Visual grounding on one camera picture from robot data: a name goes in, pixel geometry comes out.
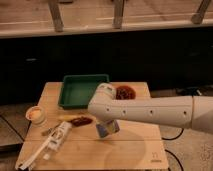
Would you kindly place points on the orange bowl with food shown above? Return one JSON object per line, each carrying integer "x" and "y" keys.
{"x": 125, "y": 92}

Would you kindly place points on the green plastic tray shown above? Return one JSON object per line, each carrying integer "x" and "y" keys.
{"x": 77, "y": 90}

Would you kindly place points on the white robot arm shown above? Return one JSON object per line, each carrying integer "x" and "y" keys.
{"x": 189, "y": 112}

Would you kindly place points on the blue yellow sponge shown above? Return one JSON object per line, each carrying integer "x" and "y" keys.
{"x": 107, "y": 128}

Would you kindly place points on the white plastic bottle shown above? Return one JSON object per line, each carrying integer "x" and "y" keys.
{"x": 57, "y": 138}

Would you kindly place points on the small white cup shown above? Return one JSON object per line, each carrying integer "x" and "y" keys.
{"x": 35, "y": 115}

